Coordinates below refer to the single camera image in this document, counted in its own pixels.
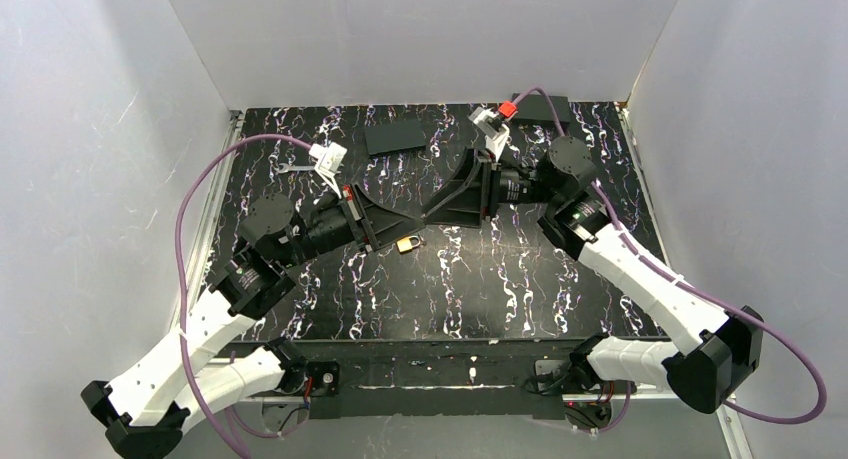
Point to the black rectangular box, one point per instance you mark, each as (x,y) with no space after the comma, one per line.
(534,110)

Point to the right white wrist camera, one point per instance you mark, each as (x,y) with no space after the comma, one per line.
(494,123)

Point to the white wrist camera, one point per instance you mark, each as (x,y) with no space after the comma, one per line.
(328,159)
(494,123)

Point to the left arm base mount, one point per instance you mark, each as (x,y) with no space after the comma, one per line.
(288,407)

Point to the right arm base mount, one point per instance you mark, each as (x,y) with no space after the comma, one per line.
(590,407)

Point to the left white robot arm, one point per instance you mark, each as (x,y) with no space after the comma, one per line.
(148,409)

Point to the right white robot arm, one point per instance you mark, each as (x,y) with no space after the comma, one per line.
(708,353)

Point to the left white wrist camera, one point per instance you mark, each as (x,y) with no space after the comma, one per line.
(328,159)

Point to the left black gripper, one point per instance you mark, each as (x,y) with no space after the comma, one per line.
(357,219)

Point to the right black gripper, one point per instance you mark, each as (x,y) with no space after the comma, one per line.
(486,189)

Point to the small brass padlock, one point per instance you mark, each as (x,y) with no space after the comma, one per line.
(409,243)

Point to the aluminium frame rail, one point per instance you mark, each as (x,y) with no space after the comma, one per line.
(171,162)

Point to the black flat plate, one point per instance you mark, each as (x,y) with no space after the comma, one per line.
(396,137)

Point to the silver open-end wrench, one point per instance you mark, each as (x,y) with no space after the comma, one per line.
(288,168)

